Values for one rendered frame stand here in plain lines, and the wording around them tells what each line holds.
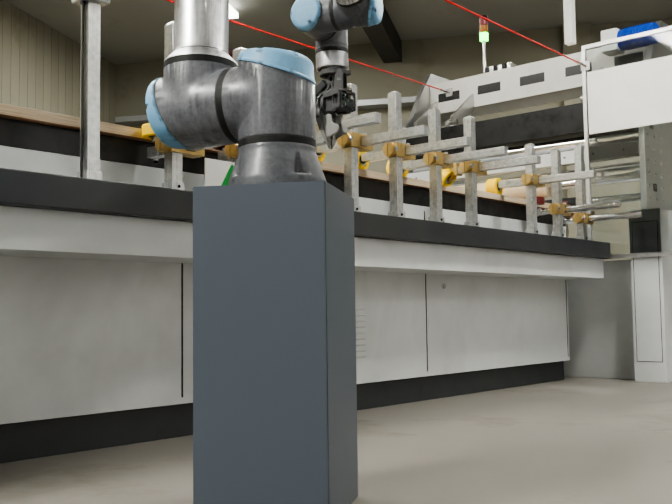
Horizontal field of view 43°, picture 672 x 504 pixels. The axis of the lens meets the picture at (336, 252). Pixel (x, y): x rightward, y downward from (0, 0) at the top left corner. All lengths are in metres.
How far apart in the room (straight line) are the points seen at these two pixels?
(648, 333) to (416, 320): 1.46
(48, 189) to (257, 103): 0.67
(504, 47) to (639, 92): 5.12
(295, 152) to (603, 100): 3.25
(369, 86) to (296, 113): 8.11
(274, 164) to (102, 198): 0.70
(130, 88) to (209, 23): 8.89
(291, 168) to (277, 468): 0.54
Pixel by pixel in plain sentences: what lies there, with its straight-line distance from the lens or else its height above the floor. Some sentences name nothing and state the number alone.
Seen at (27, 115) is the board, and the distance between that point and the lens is 2.36.
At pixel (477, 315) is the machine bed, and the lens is 3.88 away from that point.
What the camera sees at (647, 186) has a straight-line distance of 4.56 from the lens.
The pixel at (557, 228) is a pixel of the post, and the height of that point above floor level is 0.74.
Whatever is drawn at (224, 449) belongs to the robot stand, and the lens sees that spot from 1.57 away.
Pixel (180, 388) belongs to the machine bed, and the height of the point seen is 0.15.
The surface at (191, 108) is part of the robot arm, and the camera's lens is 1.71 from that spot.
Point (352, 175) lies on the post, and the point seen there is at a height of 0.82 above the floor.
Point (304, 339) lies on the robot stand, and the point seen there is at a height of 0.32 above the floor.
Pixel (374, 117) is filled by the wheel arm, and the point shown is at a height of 0.94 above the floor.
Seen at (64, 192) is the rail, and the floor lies 0.66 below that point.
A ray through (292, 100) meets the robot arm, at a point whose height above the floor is 0.76.
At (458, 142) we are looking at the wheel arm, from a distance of 3.00.
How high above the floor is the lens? 0.37
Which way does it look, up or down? 4 degrees up
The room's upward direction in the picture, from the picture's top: 1 degrees counter-clockwise
